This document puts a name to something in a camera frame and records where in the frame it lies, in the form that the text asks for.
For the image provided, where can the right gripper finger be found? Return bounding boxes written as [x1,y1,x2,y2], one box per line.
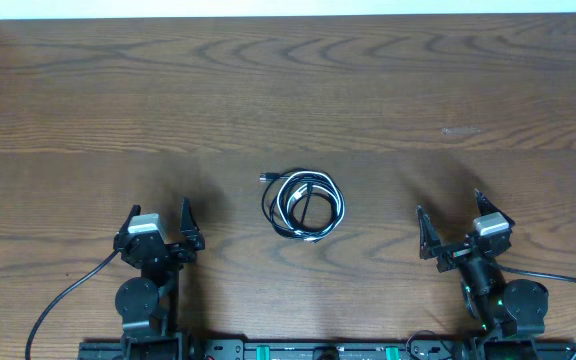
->
[474,189,515,226]
[416,206,441,259]

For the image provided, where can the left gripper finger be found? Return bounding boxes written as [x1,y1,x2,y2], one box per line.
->
[119,205,141,234]
[179,197,201,243]

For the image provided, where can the black usb cable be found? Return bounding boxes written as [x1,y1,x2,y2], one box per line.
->
[259,168,346,240]

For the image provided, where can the white usb cable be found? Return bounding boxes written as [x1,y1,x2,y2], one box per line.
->
[273,171,345,244]

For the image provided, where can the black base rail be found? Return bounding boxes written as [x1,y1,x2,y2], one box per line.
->
[77,338,575,360]

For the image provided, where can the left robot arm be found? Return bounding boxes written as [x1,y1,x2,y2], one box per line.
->
[113,198,205,360]

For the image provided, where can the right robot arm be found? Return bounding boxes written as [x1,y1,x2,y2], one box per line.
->
[416,191,549,359]

